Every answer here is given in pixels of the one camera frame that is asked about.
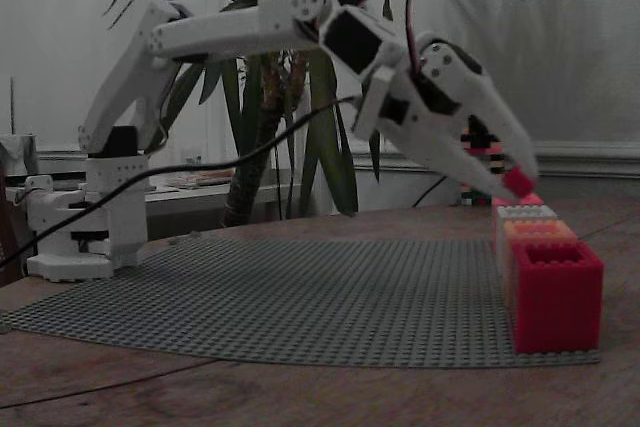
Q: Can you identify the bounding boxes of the small red brick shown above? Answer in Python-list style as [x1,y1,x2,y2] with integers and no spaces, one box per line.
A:
[501,165,537,199]

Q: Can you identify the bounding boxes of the black and red striped object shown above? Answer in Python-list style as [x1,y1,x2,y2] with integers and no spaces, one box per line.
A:
[458,115,504,209]

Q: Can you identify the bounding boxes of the pink plastic tray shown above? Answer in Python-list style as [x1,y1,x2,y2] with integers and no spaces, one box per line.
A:
[492,192,546,209]

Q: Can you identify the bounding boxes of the white block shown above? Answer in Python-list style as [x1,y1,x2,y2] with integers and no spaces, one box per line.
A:
[491,204,559,254]

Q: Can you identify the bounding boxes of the orange block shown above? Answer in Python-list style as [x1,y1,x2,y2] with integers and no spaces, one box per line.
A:
[501,219,580,309]

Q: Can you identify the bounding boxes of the red hollow block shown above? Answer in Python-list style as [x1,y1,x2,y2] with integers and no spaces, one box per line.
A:
[511,240,606,355]

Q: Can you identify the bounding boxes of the grey studded baseplate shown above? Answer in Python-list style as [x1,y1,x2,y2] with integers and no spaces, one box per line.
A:
[0,236,601,369]

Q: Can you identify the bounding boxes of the green potted palm plant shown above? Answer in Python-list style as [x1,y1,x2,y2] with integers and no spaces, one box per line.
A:
[104,0,524,228]

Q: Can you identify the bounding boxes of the grey pot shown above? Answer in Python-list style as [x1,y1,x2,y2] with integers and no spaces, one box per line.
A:
[0,76,41,189]

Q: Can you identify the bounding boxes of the thin black cable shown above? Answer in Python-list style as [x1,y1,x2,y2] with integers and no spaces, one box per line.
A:
[411,173,452,210]

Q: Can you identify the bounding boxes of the red and black servo wire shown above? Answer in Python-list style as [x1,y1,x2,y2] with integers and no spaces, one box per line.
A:
[356,0,424,79]

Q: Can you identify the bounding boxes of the black camera cable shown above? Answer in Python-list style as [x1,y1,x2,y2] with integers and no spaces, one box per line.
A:
[0,95,363,271]

